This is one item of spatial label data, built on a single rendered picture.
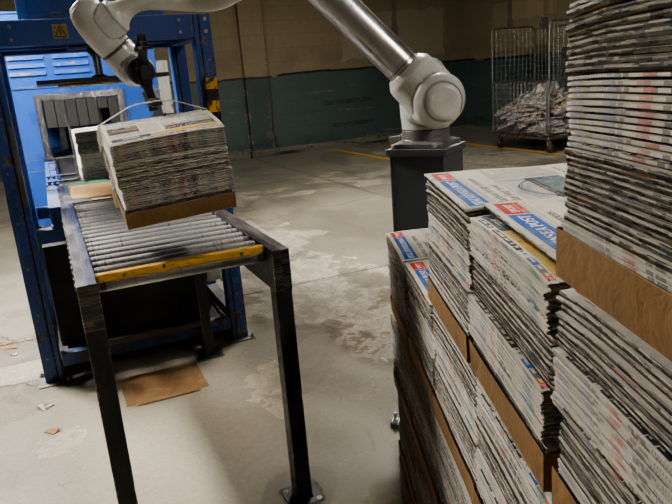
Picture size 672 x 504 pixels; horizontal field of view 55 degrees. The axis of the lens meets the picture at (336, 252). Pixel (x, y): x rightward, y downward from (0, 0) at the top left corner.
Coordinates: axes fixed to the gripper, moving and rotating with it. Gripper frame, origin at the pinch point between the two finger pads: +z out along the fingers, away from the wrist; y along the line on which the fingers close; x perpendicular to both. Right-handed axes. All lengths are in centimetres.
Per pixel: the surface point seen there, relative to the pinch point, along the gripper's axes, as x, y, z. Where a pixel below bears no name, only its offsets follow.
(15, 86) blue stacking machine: 43, 21, -346
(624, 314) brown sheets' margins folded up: -5, 9, 152
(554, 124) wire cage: -590, 152, -493
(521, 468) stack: -13, 38, 134
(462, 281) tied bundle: -22, 26, 110
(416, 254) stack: -44, 43, 59
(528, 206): -26, 13, 119
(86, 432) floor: 39, 132, -51
